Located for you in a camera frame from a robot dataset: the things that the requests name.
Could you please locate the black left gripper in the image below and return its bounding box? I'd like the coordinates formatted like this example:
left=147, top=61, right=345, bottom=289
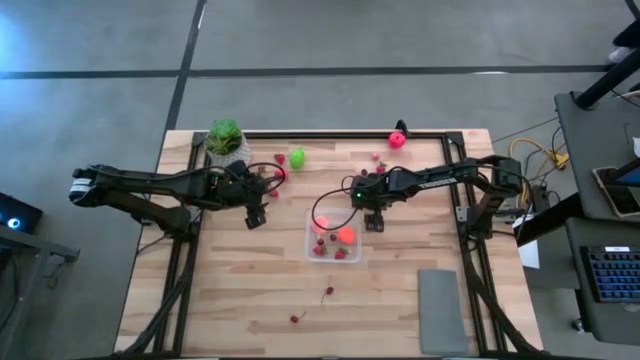
left=209, top=167, right=271, bottom=231

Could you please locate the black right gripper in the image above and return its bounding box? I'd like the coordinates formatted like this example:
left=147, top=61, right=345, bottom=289
left=349, top=169, right=401, bottom=234

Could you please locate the clear plastic tupperware container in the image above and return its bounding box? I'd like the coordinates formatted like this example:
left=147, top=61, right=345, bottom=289
left=304, top=207, right=363, bottom=265

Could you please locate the potted succulent, patterned pot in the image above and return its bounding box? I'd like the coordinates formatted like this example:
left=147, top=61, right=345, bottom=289
left=204, top=118, right=253, bottom=169

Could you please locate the gray rectangular mat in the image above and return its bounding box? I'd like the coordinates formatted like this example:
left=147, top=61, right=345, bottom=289
left=417, top=268, right=470, bottom=356

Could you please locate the white paper sheet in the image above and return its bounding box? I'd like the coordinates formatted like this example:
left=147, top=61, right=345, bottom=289
left=517, top=213, right=542, bottom=270

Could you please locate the black power box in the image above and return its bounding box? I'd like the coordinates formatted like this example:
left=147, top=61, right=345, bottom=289
left=530, top=183, right=551, bottom=214

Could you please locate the black desk beam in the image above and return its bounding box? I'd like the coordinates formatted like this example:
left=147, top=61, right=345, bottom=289
left=514, top=192, right=576, bottom=247

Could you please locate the black metal stand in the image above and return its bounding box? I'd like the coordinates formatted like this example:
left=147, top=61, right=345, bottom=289
left=0, top=224, right=81, bottom=351

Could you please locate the black device with blue light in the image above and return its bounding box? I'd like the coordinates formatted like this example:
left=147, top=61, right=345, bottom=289
left=0, top=192, right=44, bottom=235

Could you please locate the gray desk top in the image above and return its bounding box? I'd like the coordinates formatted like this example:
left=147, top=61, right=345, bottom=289
left=553, top=91, right=640, bottom=224

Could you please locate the tablet with dark screen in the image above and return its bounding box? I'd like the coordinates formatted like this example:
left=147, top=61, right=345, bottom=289
left=592, top=158, right=640, bottom=220

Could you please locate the backlit black keyboard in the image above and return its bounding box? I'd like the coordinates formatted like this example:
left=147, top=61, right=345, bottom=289
left=579, top=244, right=640, bottom=304

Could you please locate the gray rolling desk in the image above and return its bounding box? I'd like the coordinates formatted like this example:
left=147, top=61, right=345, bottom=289
left=564, top=217, right=640, bottom=347

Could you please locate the black round pole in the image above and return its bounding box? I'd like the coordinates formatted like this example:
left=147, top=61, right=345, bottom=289
left=573, top=46, right=640, bottom=110

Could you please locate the person's leg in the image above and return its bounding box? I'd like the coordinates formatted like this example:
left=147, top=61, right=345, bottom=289
left=607, top=19, right=640, bottom=65

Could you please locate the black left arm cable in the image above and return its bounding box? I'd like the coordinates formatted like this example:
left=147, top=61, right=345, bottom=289
left=244, top=161, right=287, bottom=199

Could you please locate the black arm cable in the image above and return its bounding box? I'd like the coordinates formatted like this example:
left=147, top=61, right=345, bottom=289
left=244, top=161, right=287, bottom=199
left=311, top=174, right=361, bottom=234

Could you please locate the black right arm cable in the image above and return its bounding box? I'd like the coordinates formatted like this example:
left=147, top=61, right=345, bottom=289
left=311, top=174, right=361, bottom=234

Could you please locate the black aluminium table frame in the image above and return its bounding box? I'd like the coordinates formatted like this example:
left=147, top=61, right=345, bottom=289
left=114, top=130, right=546, bottom=360

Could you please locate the yellow cable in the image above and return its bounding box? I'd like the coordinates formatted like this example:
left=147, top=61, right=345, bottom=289
left=508, top=137, right=570, bottom=201

